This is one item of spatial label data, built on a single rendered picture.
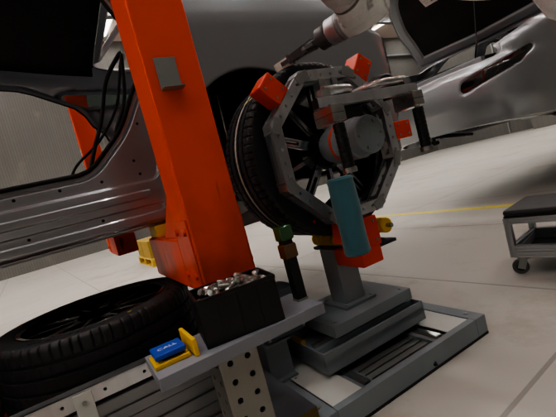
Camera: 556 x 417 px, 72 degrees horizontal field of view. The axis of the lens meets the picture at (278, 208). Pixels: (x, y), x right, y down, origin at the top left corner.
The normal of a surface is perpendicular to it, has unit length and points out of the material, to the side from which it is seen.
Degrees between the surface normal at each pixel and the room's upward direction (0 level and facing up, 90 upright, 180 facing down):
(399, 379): 90
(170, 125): 90
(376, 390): 90
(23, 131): 90
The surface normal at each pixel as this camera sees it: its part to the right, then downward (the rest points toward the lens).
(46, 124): 0.55, -0.08
